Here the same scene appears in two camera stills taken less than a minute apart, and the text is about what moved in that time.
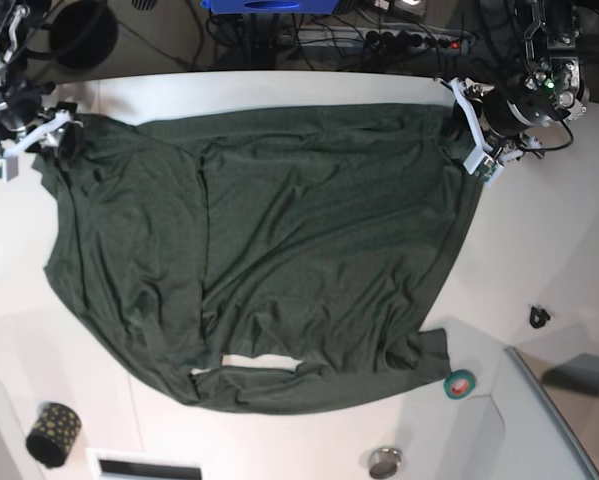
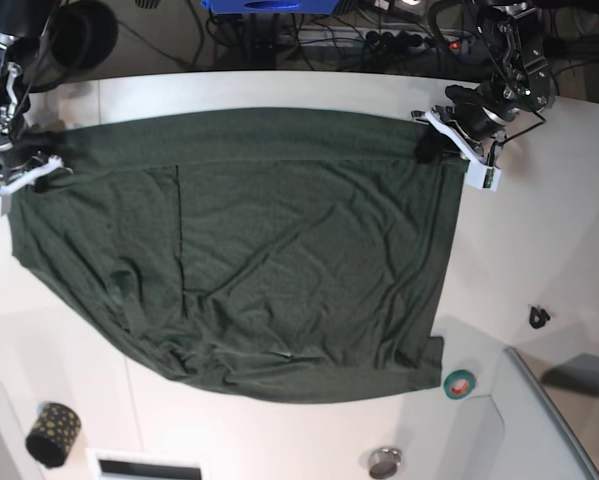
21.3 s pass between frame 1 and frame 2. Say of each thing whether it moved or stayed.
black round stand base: stayed
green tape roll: stayed
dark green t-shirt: stayed
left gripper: moved
